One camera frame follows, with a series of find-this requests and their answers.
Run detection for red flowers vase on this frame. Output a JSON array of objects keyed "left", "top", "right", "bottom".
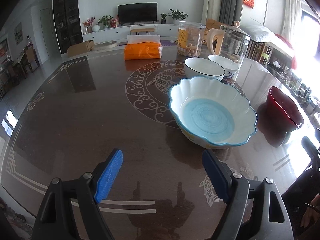
[{"left": 82, "top": 16, "right": 95, "bottom": 33}]

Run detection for tray of cosmetic bottles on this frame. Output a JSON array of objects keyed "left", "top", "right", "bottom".
[{"left": 266, "top": 62, "right": 319, "bottom": 114}]

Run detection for small wooden stool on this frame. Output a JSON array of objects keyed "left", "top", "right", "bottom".
[{"left": 130, "top": 28, "right": 156, "bottom": 35}]

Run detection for blue white scalloped bowl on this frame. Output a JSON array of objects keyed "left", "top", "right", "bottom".
[{"left": 169, "top": 76, "right": 258, "bottom": 149}]

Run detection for orange tissue pack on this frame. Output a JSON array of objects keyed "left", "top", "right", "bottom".
[{"left": 124, "top": 35, "right": 163, "bottom": 60}]

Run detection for white tv cabinet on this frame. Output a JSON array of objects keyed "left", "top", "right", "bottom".
[{"left": 82, "top": 24, "right": 179, "bottom": 44}]

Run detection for green potted plant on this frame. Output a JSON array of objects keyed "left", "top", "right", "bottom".
[
  {"left": 98, "top": 15, "right": 113, "bottom": 28},
  {"left": 169, "top": 9, "right": 188, "bottom": 24}
]

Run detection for orange lounge chair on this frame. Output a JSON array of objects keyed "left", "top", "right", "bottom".
[{"left": 202, "top": 18, "right": 225, "bottom": 44}]

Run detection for cardboard box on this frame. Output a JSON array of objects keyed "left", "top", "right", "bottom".
[{"left": 67, "top": 40, "right": 95, "bottom": 57}]

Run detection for red flower plate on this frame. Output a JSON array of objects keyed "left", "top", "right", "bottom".
[{"left": 266, "top": 86, "right": 304, "bottom": 132}]

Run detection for white bowl blue flowers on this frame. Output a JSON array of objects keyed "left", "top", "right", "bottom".
[{"left": 208, "top": 55, "right": 240, "bottom": 82}]

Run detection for green potted plant right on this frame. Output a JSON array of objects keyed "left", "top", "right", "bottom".
[{"left": 169, "top": 9, "right": 188, "bottom": 24}]

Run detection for small dark potted plant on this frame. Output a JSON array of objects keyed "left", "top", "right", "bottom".
[{"left": 160, "top": 13, "right": 167, "bottom": 24}]

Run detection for wooden crib with bedding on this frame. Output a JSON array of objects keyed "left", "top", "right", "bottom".
[{"left": 240, "top": 24, "right": 296, "bottom": 68}]

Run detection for round floor cushion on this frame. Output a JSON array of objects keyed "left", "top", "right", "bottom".
[{"left": 91, "top": 41, "right": 118, "bottom": 51}]

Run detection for green potted plant left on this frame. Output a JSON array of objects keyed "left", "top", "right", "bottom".
[{"left": 98, "top": 15, "right": 113, "bottom": 28}]

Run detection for glass kettle cream handle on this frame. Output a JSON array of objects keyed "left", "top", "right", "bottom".
[{"left": 207, "top": 21, "right": 251, "bottom": 67}]

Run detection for grey curtain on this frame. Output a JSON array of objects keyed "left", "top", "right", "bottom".
[{"left": 219, "top": 0, "right": 242, "bottom": 25}]

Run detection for white bowl black rim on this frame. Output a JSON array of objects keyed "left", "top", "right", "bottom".
[{"left": 184, "top": 57, "right": 225, "bottom": 81}]

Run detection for black display cabinet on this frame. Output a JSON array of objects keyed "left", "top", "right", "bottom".
[{"left": 52, "top": 0, "right": 83, "bottom": 54}]

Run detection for white sheer curtain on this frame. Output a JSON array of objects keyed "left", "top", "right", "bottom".
[{"left": 281, "top": 0, "right": 302, "bottom": 41}]

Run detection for white standing air conditioner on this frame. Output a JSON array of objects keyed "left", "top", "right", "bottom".
[{"left": 201, "top": 0, "right": 222, "bottom": 24}]

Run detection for black flat television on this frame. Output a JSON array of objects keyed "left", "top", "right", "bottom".
[{"left": 118, "top": 2, "right": 157, "bottom": 24}]

